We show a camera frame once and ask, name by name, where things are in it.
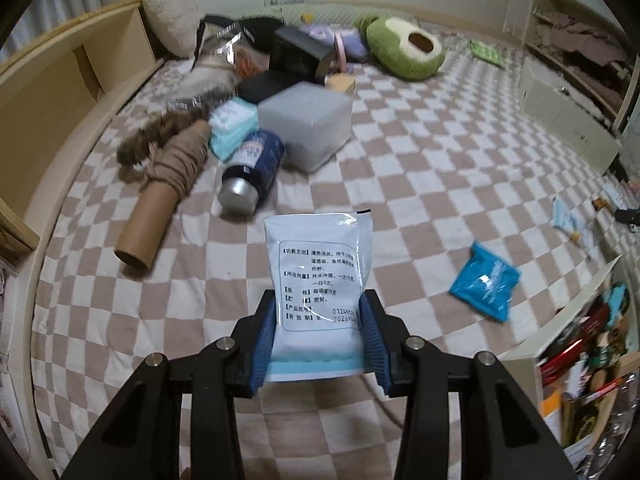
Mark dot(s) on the blue wet wipe packet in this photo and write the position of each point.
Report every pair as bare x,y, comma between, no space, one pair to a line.
486,283

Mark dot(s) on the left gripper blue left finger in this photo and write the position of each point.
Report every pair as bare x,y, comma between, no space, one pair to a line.
261,355

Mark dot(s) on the white medicine sachet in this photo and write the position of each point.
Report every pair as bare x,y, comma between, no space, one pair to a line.
320,265

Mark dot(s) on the teal tissue pack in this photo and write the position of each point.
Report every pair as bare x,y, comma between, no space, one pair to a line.
230,124

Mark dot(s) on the brown cardboard tube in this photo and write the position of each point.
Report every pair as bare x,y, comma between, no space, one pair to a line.
168,180

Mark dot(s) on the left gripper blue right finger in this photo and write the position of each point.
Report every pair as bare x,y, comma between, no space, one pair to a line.
373,328

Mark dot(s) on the white shoes storage box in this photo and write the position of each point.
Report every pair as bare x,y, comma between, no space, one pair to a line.
549,100

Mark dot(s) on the green patterned packet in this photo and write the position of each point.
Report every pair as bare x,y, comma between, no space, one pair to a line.
486,53

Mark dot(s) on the brown fur scarf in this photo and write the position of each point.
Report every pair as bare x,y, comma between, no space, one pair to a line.
160,128

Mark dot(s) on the white blue torn sachet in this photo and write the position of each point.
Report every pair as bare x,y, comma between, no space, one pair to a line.
576,229

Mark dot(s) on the black box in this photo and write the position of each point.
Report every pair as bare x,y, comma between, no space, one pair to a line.
294,53

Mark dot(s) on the white clutter storage box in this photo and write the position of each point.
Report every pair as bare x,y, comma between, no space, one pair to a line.
581,370

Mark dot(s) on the green avocado plush toy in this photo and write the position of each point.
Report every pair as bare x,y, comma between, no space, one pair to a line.
402,48

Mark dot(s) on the white fluffy pillow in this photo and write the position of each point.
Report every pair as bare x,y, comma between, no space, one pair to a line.
175,23

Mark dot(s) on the dark blue steel bottle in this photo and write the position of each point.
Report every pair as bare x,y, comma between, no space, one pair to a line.
251,172

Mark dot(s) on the translucent plastic container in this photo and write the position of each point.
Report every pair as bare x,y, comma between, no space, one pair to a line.
313,123

